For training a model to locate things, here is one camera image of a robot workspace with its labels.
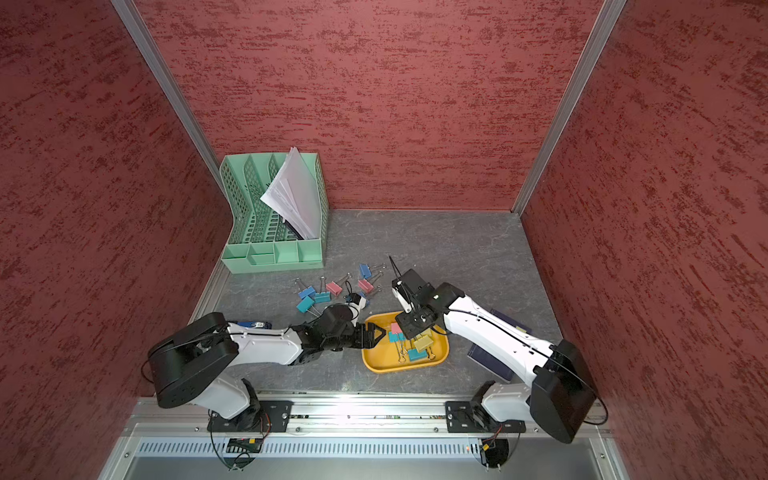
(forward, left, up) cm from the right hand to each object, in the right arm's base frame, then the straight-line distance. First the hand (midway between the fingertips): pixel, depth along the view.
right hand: (412, 327), depth 80 cm
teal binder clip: (+15, +29, -9) cm, 34 cm away
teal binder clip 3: (-1, +4, -7) cm, 8 cm away
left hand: (0, +11, -7) cm, 13 cm away
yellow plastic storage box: (-5, +7, -8) cm, 12 cm away
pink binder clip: (+18, +24, -8) cm, 31 cm away
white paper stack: (+40, +36, +14) cm, 56 cm away
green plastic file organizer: (+39, +56, -7) cm, 68 cm away
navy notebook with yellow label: (-7, -22, -9) cm, 25 cm away
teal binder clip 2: (+11, +33, -7) cm, 36 cm away
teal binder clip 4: (-5, -1, -8) cm, 9 cm away
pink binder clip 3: (+2, +4, -5) cm, 7 cm away
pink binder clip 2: (+18, +14, -7) cm, 24 cm away
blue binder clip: (+17, +34, -8) cm, 39 cm away
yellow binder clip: (-2, -3, -5) cm, 7 cm away
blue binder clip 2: (+25, +14, -8) cm, 30 cm away
